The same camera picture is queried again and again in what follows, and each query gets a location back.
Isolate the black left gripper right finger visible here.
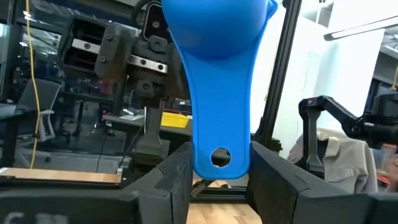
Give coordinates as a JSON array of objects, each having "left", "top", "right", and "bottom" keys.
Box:
[{"left": 248, "top": 141, "right": 371, "bottom": 224}]

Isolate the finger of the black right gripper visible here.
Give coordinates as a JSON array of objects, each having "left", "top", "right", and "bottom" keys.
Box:
[
  {"left": 94, "top": 24, "right": 133, "bottom": 82},
  {"left": 169, "top": 54, "right": 189, "bottom": 100}
]

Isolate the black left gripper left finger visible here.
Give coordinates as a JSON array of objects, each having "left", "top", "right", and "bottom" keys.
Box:
[{"left": 123, "top": 141, "right": 195, "bottom": 224}]

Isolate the bright blue measuring cup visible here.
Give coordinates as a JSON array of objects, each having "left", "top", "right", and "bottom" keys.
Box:
[{"left": 160, "top": 0, "right": 279, "bottom": 180}]

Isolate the yellow bin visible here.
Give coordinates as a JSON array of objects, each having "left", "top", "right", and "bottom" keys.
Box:
[{"left": 160, "top": 111, "right": 190, "bottom": 129}]

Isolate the dark background desk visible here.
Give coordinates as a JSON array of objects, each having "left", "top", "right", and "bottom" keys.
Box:
[{"left": 101, "top": 112, "right": 194, "bottom": 139}]

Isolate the beige jacket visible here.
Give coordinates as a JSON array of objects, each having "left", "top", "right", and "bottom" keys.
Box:
[{"left": 287, "top": 126, "right": 379, "bottom": 194}]

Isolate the grey office chair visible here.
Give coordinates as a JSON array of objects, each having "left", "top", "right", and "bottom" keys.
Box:
[{"left": 14, "top": 78, "right": 63, "bottom": 144}]

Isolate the ceiling light strip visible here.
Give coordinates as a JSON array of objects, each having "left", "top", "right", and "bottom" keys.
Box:
[{"left": 323, "top": 15, "right": 398, "bottom": 42}]

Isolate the yellow hanging cable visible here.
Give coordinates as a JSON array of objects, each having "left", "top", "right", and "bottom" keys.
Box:
[{"left": 24, "top": 0, "right": 42, "bottom": 169}]

